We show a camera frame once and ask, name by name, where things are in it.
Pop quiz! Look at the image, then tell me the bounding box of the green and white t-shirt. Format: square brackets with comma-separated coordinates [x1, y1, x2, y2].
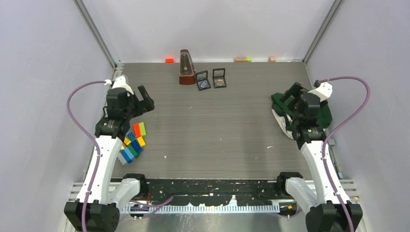
[271, 93, 333, 139]

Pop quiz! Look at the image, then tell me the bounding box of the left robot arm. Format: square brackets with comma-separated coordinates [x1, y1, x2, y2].
[64, 85, 155, 232]

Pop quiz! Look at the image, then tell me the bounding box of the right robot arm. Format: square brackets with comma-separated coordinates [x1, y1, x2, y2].
[277, 82, 363, 232]

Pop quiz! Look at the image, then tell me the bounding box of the black box with blue brooch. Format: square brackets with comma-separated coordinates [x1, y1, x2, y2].
[195, 70, 211, 91]

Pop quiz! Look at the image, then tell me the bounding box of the black box with gold brooch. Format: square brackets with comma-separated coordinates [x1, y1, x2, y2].
[212, 68, 227, 88]

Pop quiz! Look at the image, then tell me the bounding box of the red wooden block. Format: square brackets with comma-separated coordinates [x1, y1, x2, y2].
[133, 123, 142, 138]

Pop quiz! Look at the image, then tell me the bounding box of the light green wooden block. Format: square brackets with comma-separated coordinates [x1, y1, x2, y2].
[138, 122, 146, 137]

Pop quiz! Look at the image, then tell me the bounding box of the pile of colourful toy bricks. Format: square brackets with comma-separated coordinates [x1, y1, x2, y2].
[118, 131, 146, 165]

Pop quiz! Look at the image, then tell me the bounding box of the brown wooden metronome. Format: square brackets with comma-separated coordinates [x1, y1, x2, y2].
[179, 49, 196, 85]

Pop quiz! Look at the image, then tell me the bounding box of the tan and green block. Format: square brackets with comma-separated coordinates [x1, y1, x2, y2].
[234, 57, 252, 62]

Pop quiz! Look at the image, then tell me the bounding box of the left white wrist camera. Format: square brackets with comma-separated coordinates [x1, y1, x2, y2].
[111, 75, 134, 95]

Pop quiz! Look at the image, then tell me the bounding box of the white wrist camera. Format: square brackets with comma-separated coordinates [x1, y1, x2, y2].
[111, 75, 134, 95]
[309, 82, 333, 102]

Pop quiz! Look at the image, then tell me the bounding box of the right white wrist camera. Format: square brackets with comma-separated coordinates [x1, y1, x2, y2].
[309, 82, 333, 102]

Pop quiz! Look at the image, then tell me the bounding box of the red block at wall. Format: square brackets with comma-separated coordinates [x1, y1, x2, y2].
[165, 58, 175, 63]

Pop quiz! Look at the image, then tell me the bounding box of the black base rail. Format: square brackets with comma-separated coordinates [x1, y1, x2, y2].
[132, 178, 294, 206]

